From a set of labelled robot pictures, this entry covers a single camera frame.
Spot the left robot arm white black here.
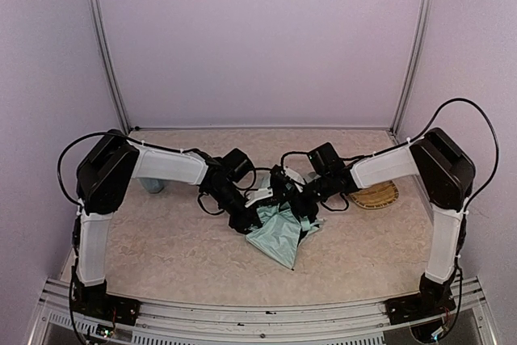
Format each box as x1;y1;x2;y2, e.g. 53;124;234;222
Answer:
73;129;262;292

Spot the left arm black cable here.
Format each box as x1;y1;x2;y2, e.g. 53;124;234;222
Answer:
56;130;187;217

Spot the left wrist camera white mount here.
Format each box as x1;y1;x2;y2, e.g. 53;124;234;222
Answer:
245;175;285;208

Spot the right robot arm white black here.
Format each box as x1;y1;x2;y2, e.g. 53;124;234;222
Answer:
290;128;476;301

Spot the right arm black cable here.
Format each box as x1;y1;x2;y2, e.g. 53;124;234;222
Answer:
406;97;500;212

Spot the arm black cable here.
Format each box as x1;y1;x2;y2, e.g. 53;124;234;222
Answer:
406;97;500;212
56;130;187;217

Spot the mint green black umbrella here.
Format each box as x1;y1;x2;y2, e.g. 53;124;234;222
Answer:
245;204;326;271

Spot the woven bamboo tray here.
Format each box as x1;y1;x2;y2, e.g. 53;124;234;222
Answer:
348;181;399;210

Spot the white blue enamel pitcher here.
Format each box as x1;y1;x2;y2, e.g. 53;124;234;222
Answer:
138;178;165;194

